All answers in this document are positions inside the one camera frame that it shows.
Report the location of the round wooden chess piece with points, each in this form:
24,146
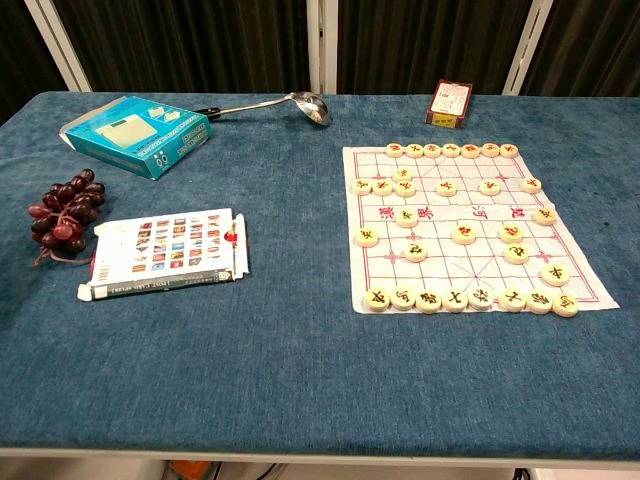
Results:
382,187
490,149
405,188
513,299
455,300
509,150
367,237
414,149
555,273
451,149
394,149
432,150
403,299
512,233
565,304
531,185
429,301
447,188
377,300
463,233
481,298
415,251
540,302
544,216
361,186
402,174
516,253
490,187
470,150
406,217

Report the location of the white cloth chess board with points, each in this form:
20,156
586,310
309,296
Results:
435,272

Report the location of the blue velvet tablecloth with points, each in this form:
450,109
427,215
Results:
300,360

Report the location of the white picture card box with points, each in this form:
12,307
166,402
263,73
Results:
165,250

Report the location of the dark red card box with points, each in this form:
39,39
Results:
450,102

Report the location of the teal cardboard scale box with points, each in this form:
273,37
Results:
150,145

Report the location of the black pleated curtain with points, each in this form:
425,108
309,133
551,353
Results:
200,45

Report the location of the dark red grape bunch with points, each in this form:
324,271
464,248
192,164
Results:
65,210

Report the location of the orange object under table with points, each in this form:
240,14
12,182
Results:
190,471

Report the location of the white metal frame post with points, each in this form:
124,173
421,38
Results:
60,50
526,50
320,45

